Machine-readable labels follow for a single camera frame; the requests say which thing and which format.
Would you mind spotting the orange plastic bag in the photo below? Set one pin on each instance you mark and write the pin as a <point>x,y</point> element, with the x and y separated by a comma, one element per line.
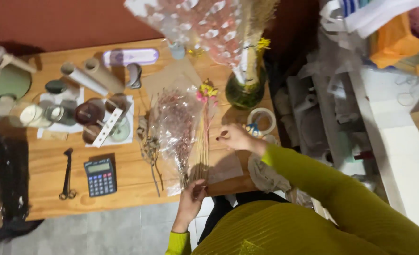
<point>397,46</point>

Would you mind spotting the person's left fingers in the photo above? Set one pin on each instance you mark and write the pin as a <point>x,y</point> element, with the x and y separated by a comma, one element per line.
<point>199,189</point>

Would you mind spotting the dark grey calculator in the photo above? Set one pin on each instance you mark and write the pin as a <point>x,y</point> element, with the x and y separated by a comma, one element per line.
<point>100,177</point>

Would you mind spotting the person's left hand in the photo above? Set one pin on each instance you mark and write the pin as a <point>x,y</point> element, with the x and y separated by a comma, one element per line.
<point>186,209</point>

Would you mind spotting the small wooden tag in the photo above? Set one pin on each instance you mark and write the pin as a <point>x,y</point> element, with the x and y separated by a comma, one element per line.
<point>55,135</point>

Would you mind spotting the person's right fingers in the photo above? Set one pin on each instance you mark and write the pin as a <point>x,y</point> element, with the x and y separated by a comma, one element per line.
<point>225,135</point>

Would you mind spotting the black wick trimmer scissors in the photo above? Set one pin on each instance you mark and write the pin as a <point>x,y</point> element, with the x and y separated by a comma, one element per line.
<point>67,173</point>

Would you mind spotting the yellow pink dried flower bunch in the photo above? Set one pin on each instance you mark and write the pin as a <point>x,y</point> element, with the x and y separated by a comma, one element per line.
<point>205,134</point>

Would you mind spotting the pale green glass candle jar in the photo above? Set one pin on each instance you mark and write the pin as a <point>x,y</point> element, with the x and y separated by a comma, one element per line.
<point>122,131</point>

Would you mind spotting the black bag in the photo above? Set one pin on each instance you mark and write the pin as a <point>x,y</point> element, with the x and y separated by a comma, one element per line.
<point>13,184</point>

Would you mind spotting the small yellow glass bottle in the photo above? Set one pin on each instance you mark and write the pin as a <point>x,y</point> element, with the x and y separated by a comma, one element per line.
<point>195,51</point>

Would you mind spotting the pale green pot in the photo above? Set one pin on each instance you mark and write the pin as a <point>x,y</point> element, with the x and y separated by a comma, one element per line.
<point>6,81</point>

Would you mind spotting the small pale blue bottle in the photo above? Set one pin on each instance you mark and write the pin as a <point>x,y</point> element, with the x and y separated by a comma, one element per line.
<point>177,50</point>

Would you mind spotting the cellophane-wrapped pink dried flowers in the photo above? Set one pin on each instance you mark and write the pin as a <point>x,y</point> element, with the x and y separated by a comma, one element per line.
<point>177,127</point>

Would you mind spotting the white candle in glass jar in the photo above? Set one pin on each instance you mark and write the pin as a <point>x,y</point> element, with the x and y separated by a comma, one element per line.
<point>34,116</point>

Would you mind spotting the white blue-striped bag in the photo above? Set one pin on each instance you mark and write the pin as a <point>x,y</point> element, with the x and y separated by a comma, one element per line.
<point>365,14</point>

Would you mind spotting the brown cardboard tube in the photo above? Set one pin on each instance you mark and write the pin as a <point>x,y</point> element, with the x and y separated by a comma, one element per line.
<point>105,75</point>

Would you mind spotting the green glass vase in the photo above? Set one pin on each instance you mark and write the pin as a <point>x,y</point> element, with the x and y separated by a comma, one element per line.
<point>245,92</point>

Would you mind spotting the dried grey leaf twig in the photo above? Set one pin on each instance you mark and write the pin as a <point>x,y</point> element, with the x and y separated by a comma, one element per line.
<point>149,145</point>

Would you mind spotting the white paper roll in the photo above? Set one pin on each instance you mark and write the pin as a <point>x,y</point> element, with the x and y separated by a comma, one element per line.
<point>84,78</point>

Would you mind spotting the dark round lid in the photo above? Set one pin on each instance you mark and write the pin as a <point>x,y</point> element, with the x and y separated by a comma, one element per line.
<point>56,86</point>

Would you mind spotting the clear glass jar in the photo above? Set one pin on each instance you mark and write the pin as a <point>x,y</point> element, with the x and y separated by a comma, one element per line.
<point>61,115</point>

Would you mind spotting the large dotted cellophane bouquet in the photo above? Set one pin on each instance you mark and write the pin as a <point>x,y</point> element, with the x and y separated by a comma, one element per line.
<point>209,28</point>

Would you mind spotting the white wooden wick holder bar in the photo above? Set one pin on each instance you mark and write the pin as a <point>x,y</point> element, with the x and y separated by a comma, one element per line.
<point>107,128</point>

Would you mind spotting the beige crumpled cloth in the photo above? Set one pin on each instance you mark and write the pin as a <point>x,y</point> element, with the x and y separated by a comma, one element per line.
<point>266,175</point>

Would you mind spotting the white tape roll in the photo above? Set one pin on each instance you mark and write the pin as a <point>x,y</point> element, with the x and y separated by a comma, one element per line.
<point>270,117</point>

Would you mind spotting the grey stapler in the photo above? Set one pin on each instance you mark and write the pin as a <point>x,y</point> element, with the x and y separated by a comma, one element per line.
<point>134,75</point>

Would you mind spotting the large brown candle bowl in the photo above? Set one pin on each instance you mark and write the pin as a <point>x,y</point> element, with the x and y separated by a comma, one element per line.
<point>88,112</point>

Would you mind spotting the person's right hand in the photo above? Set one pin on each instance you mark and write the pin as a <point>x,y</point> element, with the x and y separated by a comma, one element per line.
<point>241,140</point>

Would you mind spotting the translucent wrapping sheet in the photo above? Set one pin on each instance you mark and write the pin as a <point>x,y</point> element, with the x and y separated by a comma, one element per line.
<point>223,168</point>

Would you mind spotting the cluttered grey shelf rack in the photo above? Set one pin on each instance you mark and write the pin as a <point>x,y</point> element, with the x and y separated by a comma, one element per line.
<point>322,117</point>

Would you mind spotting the small brown candle bowl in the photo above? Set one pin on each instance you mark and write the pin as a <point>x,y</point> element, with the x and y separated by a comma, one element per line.
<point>90,134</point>

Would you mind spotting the brown kraft paper sheet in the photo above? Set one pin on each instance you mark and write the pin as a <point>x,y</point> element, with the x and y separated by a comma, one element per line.
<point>170,78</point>

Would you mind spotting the purple white oblong case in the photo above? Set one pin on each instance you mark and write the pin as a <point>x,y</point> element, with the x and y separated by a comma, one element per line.
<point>130,56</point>

